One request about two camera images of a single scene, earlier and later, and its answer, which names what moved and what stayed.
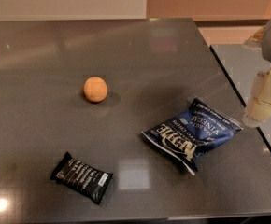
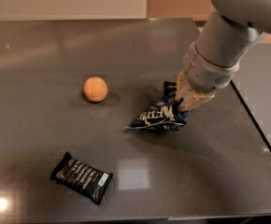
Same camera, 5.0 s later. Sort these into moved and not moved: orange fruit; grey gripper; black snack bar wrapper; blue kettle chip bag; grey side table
Moved: grey gripper; blue kettle chip bag
Not moved: black snack bar wrapper; grey side table; orange fruit
